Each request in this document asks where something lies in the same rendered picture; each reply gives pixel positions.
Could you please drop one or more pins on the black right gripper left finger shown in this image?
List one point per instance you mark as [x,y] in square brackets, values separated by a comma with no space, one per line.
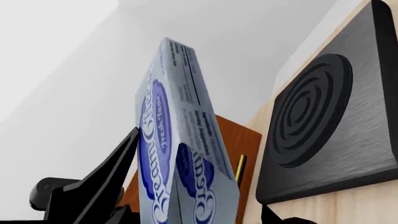
[102,184]

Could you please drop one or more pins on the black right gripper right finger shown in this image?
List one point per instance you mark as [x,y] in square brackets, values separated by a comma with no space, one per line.
[276,217]

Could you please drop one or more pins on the white blue cream cheese box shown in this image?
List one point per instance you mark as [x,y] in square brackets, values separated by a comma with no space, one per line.
[161,130]

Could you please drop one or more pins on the black round stove burner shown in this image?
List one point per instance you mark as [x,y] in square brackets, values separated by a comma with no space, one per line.
[314,109]

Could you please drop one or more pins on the dark grey stove plate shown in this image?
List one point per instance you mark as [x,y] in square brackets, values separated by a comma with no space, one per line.
[367,144]

